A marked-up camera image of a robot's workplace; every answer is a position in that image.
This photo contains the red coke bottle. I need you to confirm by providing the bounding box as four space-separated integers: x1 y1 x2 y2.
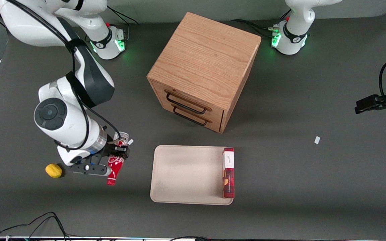
107 132 134 186

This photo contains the beige plastic tray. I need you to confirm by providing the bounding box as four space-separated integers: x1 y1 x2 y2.
150 145 234 205

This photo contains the yellow lemon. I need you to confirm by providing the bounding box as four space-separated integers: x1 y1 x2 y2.
45 164 63 178

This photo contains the wooden drawer front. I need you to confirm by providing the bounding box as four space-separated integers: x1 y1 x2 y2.
162 100 223 133
153 81 226 122

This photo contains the red cookie box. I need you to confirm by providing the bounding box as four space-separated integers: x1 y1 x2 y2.
222 147 236 199

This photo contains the wooden drawer cabinet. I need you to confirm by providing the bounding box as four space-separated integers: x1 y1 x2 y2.
147 12 261 134

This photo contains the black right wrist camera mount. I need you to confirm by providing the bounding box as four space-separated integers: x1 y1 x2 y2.
65 160 112 177

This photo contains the long black floor cable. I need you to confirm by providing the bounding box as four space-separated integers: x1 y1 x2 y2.
0 212 79 241

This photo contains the black metal drawer handle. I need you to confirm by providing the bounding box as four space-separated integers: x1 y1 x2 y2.
173 106 209 127
166 92 208 114

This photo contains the black cable along right arm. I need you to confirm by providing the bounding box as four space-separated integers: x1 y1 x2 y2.
10 0 121 151

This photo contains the black cable at table edge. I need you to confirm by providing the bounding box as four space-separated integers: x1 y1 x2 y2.
169 236 211 241

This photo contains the black cable at right base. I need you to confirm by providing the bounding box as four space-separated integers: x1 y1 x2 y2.
107 5 140 26

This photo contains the black cable at base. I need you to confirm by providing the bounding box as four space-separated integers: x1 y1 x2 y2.
230 19 280 39
107 5 140 26

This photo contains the black cable at left base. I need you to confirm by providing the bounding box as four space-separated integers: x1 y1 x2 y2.
230 19 280 39

